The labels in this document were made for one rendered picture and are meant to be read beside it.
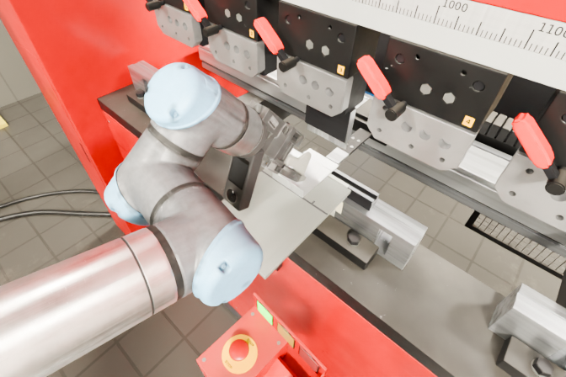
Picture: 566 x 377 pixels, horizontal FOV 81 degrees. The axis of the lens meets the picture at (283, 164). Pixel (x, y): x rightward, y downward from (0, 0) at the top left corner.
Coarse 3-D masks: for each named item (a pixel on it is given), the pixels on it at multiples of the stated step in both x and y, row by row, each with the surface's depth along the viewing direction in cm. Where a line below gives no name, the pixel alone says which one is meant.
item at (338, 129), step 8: (312, 112) 66; (320, 112) 65; (352, 112) 60; (312, 120) 68; (320, 120) 66; (328, 120) 64; (336, 120) 63; (344, 120) 62; (352, 120) 62; (312, 128) 70; (320, 128) 67; (328, 128) 66; (336, 128) 64; (344, 128) 63; (328, 136) 68; (336, 136) 65; (344, 136) 64; (336, 144) 68; (344, 144) 66
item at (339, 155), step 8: (368, 104) 87; (360, 112) 84; (368, 112) 84; (360, 120) 84; (352, 128) 87; (360, 128) 84; (368, 128) 83; (352, 136) 82; (360, 136) 82; (368, 136) 82; (352, 144) 80; (360, 144) 80; (384, 144) 82; (336, 152) 77; (344, 152) 77; (352, 152) 78; (336, 160) 76
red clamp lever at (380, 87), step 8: (368, 56) 45; (360, 64) 45; (368, 64) 44; (360, 72) 46; (368, 72) 45; (376, 72) 45; (368, 80) 45; (376, 80) 45; (384, 80) 45; (376, 88) 45; (384, 88) 45; (376, 96) 46; (384, 96) 45; (392, 104) 46; (400, 104) 46; (392, 112) 45; (400, 112) 45; (392, 120) 46
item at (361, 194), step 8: (336, 176) 74; (344, 176) 73; (352, 184) 72; (360, 184) 71; (352, 192) 70; (360, 192) 69; (368, 192) 70; (360, 200) 70; (368, 200) 68; (376, 200) 70; (368, 208) 69
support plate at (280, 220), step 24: (264, 168) 74; (264, 192) 69; (288, 192) 69; (312, 192) 69; (336, 192) 69; (240, 216) 64; (264, 216) 64; (288, 216) 64; (312, 216) 64; (264, 240) 60; (288, 240) 61; (264, 264) 57
